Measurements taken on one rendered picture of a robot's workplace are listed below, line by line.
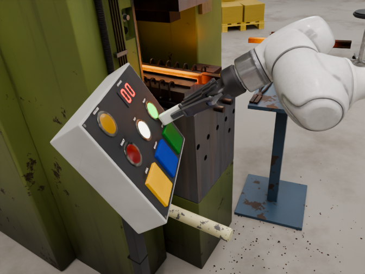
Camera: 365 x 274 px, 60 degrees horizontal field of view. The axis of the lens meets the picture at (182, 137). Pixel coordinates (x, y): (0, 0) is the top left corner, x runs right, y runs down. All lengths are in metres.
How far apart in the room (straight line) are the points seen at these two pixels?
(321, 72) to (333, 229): 1.56
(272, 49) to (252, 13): 5.50
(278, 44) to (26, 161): 1.14
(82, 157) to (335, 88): 0.47
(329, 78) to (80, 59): 0.68
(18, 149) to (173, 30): 0.86
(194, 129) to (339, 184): 1.43
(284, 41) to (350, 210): 1.66
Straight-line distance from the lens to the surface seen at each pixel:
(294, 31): 0.73
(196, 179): 1.34
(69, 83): 1.08
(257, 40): 1.66
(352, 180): 2.48
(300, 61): 0.63
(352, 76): 0.63
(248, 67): 0.74
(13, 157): 1.47
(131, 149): 0.67
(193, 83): 1.25
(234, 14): 6.13
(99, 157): 0.62
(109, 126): 0.65
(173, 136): 0.87
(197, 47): 1.53
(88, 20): 1.00
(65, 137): 0.62
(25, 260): 2.10
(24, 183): 1.54
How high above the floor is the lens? 1.47
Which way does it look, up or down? 32 degrees down
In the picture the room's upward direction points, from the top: 4 degrees counter-clockwise
